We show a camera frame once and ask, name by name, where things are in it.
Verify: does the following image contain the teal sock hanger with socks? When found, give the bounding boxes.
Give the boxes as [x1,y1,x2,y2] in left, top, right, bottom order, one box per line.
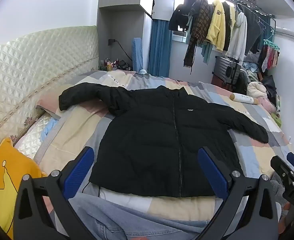
[258,30,281,73]

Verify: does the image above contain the hanging dark clothes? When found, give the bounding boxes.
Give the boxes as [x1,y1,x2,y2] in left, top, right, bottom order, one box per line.
[237,4,265,55]

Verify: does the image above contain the blue covered chair back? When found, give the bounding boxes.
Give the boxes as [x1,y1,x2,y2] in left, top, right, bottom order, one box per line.
[132,37,144,72]

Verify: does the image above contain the yellow printed pillow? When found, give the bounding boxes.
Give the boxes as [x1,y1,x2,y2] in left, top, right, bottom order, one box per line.
[0,138,48,239]

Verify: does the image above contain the hanging white hoodie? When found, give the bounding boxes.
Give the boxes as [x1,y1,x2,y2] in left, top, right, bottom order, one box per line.
[226,11,248,61]

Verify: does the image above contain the cream quilted headboard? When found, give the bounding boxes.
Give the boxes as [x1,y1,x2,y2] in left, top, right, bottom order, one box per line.
[0,25,99,157]

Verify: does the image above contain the thin black cable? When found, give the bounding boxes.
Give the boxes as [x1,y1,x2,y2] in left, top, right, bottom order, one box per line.
[80,181,100,197]

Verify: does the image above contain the white air conditioner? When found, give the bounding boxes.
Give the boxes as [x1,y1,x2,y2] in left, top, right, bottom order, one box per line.
[274,26,294,42]

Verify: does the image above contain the black wall charger with cable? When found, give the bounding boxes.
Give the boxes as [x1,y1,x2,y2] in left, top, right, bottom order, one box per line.
[108,38,133,64]

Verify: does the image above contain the hanging black jacket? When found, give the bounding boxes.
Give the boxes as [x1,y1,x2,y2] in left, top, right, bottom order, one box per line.
[168,0,203,32]

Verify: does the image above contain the hanging plaid coat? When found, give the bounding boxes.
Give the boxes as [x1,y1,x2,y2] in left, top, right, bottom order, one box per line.
[183,0,214,68]

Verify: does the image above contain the patchwork bed blanket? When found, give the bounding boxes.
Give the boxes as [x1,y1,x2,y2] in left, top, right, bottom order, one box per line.
[33,70,294,222]

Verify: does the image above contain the cream satin quilted pillow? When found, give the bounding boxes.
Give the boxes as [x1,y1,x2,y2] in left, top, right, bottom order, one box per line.
[13,110,60,160]

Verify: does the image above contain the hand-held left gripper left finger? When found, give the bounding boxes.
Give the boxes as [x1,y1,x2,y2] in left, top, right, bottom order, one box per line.
[13,146,105,240]

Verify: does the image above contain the group of cosmetic bottles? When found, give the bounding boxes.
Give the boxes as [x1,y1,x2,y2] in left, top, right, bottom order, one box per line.
[98,57,133,72]

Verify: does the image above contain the hanging pale teal scarf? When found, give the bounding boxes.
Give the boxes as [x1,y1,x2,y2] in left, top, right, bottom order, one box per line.
[201,41,214,65]

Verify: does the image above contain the person's blue jeans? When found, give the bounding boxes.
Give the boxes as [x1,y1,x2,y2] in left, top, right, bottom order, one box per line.
[53,192,213,240]

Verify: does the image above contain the pink pillow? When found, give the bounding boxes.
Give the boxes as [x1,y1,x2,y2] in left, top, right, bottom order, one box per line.
[36,90,65,119]

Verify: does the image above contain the blue curtain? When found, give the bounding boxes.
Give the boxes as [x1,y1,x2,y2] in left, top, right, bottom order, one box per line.
[149,19,174,78]

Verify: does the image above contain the black puffer jacket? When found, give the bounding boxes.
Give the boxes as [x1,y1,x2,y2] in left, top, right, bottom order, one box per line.
[59,82,269,198]

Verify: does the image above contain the grey ribbed suitcase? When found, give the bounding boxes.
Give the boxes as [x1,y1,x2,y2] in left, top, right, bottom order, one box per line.
[214,56,243,86]

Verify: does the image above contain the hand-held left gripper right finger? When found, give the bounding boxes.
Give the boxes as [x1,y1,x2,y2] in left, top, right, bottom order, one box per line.
[197,146,279,240]

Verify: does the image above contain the light blue cloth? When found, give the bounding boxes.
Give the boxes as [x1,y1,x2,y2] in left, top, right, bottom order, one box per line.
[40,118,59,143]

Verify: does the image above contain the white paper roll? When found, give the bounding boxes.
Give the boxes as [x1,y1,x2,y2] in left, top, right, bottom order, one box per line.
[230,92,260,105]

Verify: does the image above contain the pile of clothes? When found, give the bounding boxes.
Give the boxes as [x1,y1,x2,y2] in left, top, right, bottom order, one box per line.
[241,52,282,115]

